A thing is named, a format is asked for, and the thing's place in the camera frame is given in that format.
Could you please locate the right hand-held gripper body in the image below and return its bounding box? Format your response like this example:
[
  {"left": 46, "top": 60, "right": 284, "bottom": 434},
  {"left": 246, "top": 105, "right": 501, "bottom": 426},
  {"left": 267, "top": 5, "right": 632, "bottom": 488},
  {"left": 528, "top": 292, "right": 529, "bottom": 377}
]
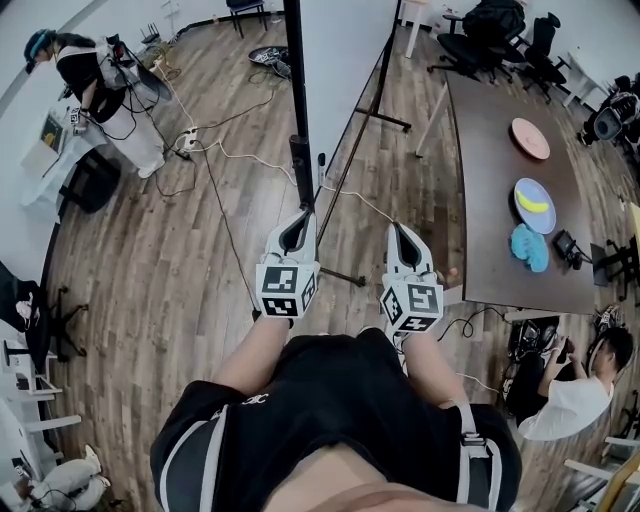
[{"left": 379, "top": 271, "right": 446, "bottom": 335}]

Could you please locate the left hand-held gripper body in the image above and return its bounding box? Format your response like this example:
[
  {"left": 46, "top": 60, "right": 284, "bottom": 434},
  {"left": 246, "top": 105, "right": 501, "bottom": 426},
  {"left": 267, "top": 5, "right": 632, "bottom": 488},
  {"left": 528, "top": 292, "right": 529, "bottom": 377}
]
[{"left": 254, "top": 253, "right": 322, "bottom": 320}]

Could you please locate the white whiteboard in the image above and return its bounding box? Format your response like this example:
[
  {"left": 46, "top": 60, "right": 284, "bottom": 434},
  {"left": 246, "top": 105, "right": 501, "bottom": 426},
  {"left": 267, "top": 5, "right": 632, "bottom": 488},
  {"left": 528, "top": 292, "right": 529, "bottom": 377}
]
[{"left": 282, "top": 0, "right": 413, "bottom": 289}]

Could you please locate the person's left forearm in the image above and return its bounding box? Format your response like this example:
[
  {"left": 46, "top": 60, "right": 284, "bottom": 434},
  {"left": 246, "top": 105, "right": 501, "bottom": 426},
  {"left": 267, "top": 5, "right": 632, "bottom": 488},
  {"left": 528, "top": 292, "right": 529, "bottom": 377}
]
[{"left": 215, "top": 315, "right": 296, "bottom": 396}]

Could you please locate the person's right forearm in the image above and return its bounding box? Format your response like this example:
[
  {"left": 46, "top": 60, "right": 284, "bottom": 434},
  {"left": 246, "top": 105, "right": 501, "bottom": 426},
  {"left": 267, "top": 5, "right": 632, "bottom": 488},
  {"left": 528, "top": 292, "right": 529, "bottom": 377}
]
[{"left": 402, "top": 329, "right": 471, "bottom": 409}]

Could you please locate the dark brown table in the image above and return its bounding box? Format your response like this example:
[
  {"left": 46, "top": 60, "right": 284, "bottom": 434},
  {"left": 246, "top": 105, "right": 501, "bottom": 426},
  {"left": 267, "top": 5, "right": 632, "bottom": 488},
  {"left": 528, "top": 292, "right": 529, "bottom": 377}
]
[{"left": 415, "top": 69, "right": 596, "bottom": 316}]

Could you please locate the blue cloth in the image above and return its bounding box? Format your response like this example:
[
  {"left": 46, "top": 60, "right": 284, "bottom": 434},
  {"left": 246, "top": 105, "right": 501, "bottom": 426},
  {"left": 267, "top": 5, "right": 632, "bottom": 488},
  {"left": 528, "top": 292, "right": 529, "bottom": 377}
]
[{"left": 509, "top": 223, "right": 550, "bottom": 273}]

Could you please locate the person's black shirt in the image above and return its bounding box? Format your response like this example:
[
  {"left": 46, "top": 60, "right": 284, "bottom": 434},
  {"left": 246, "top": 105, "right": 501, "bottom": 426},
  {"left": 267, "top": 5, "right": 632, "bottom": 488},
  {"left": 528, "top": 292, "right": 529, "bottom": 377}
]
[{"left": 149, "top": 332, "right": 524, "bottom": 512}]

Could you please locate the yellow banana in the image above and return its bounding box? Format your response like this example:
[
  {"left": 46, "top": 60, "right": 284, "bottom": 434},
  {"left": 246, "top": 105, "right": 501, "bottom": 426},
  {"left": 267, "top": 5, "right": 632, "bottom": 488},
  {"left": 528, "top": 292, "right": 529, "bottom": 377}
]
[{"left": 515, "top": 189, "right": 551, "bottom": 214}]

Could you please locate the light blue plate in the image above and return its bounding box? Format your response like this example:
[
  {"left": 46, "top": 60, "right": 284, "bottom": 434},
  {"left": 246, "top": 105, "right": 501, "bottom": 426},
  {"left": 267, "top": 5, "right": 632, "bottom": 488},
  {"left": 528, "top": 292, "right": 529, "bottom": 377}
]
[{"left": 513, "top": 177, "right": 557, "bottom": 235}]

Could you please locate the black bag under table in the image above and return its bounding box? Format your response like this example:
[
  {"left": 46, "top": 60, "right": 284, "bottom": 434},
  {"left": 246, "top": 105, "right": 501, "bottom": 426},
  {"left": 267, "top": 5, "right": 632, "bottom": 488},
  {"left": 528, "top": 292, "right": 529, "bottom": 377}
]
[{"left": 502, "top": 319, "right": 559, "bottom": 416}]

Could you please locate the small black monitor device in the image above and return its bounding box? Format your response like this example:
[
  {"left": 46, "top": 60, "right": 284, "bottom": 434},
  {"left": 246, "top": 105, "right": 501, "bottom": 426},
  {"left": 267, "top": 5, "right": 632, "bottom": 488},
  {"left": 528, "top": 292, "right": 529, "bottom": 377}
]
[{"left": 552, "top": 229, "right": 586, "bottom": 271}]

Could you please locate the pink plate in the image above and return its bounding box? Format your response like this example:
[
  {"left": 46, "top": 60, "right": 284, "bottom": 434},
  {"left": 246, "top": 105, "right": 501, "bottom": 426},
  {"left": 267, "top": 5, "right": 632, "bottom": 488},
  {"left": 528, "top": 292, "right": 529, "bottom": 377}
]
[{"left": 508, "top": 117, "right": 551, "bottom": 161}]

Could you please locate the black chair with star base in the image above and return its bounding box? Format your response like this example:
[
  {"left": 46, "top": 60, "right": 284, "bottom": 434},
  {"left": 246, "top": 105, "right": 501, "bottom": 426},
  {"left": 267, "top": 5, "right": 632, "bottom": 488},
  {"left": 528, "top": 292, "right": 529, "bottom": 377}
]
[{"left": 589, "top": 238, "right": 640, "bottom": 301}]

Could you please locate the yellow table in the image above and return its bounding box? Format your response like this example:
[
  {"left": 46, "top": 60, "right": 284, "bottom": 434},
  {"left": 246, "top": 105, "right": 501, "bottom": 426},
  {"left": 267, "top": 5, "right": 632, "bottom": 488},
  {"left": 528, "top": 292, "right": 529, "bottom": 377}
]
[{"left": 627, "top": 202, "right": 640, "bottom": 261}]

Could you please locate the black office chair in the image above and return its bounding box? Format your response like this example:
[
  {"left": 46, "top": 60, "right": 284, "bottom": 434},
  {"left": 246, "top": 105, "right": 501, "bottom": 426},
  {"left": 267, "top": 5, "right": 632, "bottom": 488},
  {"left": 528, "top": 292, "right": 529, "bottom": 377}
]
[
  {"left": 429, "top": 0, "right": 526, "bottom": 84},
  {"left": 519, "top": 12, "right": 569, "bottom": 104}
]

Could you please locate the blue chair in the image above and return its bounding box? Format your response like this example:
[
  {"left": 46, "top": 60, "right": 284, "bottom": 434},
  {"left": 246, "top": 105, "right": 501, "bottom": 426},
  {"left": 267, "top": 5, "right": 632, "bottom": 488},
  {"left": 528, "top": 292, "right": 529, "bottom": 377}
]
[{"left": 225, "top": 0, "right": 266, "bottom": 40}]

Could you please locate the black swivel chair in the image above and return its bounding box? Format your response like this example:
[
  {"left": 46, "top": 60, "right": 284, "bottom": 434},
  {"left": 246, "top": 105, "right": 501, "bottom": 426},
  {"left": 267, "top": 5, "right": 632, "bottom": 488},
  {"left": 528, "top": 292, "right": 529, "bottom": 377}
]
[{"left": 0, "top": 262, "right": 91, "bottom": 364}]

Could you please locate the white floor cable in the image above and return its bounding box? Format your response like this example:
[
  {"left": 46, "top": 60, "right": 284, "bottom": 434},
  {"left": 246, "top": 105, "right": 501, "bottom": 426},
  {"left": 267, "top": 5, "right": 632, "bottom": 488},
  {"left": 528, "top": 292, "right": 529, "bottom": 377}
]
[{"left": 197, "top": 139, "right": 396, "bottom": 226}]

